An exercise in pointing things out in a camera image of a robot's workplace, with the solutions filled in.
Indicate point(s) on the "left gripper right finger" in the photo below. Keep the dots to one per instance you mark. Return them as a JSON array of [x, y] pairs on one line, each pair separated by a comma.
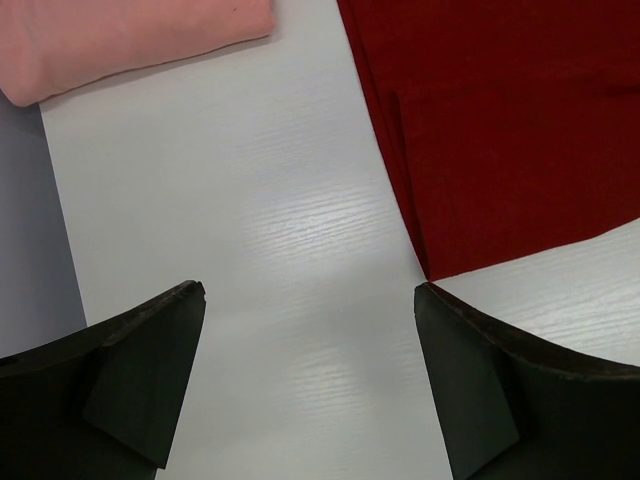
[[512, 405]]

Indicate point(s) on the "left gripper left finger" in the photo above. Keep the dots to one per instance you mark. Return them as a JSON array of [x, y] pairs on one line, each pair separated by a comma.
[[103, 402]]

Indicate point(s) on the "red t shirt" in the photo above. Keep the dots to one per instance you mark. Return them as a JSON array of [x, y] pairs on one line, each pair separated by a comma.
[[506, 127]]

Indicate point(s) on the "folded pink t shirt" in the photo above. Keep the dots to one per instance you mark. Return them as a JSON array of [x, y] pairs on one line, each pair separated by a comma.
[[51, 47]]

